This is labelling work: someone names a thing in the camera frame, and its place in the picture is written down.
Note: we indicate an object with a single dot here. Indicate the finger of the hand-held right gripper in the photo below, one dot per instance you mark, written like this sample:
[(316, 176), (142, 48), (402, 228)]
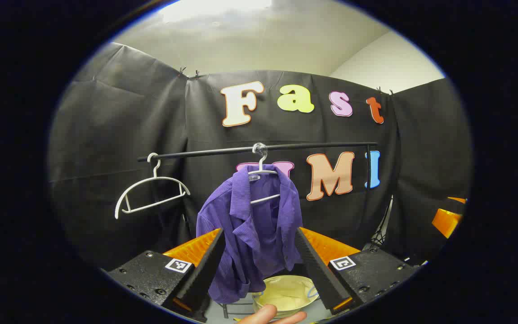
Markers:
[(457, 200), (445, 221)]

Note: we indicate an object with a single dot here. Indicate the empty white hanger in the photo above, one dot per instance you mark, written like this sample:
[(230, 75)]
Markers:
[(156, 170)]

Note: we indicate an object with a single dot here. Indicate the cream laundry hamper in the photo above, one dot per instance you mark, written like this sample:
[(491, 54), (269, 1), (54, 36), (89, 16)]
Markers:
[(286, 292)]

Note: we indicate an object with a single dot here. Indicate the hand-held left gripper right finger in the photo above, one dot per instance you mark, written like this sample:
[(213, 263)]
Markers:
[(319, 274)]

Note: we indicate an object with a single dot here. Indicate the purple ribbed shirt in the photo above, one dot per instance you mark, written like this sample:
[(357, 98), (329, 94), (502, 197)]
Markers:
[(259, 234)]

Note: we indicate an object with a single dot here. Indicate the black clothes rack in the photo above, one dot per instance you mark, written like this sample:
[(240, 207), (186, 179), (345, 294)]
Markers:
[(205, 152)]

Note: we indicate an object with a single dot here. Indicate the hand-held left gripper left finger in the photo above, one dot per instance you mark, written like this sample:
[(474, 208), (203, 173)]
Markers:
[(205, 274)]

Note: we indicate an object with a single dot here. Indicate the white clothes hanger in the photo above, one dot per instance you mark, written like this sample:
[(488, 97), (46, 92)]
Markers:
[(265, 198)]

